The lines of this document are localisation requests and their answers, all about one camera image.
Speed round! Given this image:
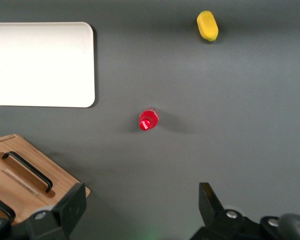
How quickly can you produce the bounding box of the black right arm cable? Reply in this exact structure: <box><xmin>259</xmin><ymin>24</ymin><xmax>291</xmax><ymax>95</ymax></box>
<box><xmin>277</xmin><ymin>213</ymin><xmax>300</xmax><ymax>240</ymax></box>

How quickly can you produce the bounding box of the black metal drawer handle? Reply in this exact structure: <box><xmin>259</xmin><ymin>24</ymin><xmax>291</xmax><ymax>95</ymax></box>
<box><xmin>1</xmin><ymin>151</ymin><xmax>54</xmax><ymax>194</ymax></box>
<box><xmin>0</xmin><ymin>192</ymin><xmax>17</xmax><ymax>223</ymax></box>

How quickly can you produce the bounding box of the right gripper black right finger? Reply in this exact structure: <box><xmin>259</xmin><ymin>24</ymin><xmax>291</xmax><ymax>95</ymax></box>
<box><xmin>189</xmin><ymin>182</ymin><xmax>261</xmax><ymax>240</ymax></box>

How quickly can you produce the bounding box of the red plastic bottle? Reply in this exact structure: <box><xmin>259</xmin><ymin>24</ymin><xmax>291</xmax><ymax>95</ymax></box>
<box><xmin>138</xmin><ymin>107</ymin><xmax>161</xmax><ymax>132</ymax></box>

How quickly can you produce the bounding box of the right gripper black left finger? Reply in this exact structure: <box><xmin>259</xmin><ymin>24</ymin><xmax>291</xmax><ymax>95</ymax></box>
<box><xmin>25</xmin><ymin>182</ymin><xmax>88</xmax><ymax>240</ymax></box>

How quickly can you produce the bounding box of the white rectangular plastic tray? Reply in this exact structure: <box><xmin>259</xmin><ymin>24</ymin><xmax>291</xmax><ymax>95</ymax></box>
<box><xmin>0</xmin><ymin>21</ymin><xmax>96</xmax><ymax>109</ymax></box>

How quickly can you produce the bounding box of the yellow sponge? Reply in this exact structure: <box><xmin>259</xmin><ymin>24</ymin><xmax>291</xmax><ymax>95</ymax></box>
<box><xmin>196</xmin><ymin>10</ymin><xmax>219</xmax><ymax>43</ymax></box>

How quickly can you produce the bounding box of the wooden drawer cabinet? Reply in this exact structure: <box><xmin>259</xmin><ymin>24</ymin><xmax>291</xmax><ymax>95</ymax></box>
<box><xmin>0</xmin><ymin>134</ymin><xmax>17</xmax><ymax>146</ymax></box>

